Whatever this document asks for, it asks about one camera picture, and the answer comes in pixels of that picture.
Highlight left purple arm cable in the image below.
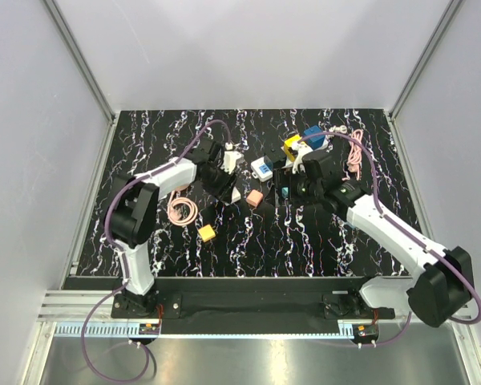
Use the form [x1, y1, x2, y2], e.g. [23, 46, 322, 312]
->
[81, 119, 233, 382]

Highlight white multicolour power strip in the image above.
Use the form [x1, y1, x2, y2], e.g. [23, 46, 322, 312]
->
[250, 135, 329, 182]

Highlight black cube socket adapter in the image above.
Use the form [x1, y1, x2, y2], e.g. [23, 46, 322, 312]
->
[265, 148, 287, 170]

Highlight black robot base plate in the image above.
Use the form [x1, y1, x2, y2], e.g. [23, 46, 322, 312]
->
[111, 278, 395, 336]

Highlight pink power strip cable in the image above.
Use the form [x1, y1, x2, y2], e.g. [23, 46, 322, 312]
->
[342, 128, 366, 181]

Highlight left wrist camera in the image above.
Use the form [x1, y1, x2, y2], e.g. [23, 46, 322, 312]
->
[221, 150, 244, 174]

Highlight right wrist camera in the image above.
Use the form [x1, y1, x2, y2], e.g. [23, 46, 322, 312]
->
[292, 141, 313, 173]

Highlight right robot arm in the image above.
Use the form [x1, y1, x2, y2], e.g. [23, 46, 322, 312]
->
[273, 152, 475, 327]

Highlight coiled pink socket cable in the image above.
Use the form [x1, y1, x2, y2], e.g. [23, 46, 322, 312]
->
[167, 190, 199, 226]

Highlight blue cube socket adapter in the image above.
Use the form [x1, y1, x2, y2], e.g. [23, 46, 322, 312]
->
[304, 125, 326, 150]

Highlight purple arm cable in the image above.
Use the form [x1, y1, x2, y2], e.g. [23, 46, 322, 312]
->
[296, 131, 481, 348]
[81, 119, 233, 382]

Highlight white plug adapter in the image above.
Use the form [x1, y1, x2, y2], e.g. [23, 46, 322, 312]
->
[229, 187, 241, 204]

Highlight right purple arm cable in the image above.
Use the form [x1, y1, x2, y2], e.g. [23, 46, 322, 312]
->
[296, 131, 481, 348]

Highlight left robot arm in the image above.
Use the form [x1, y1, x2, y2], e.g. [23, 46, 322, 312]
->
[103, 138, 244, 318]

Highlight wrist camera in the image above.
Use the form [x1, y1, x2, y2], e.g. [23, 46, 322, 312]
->
[221, 150, 244, 174]
[292, 141, 313, 173]

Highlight white power strip cable plug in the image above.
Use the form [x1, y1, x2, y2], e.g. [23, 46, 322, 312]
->
[330, 125, 348, 135]

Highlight small yellow plug adapter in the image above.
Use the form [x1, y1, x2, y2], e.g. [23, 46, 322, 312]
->
[198, 225, 216, 242]

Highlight pink plug adapter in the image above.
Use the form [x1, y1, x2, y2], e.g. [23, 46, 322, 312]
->
[246, 189, 264, 207]

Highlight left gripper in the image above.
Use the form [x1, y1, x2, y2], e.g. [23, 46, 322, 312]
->
[200, 161, 239, 203]

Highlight yellow cube socket adapter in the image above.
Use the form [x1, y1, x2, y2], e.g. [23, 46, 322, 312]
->
[283, 135, 301, 162]

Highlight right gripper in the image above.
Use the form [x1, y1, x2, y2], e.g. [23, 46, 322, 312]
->
[264, 168, 322, 209]

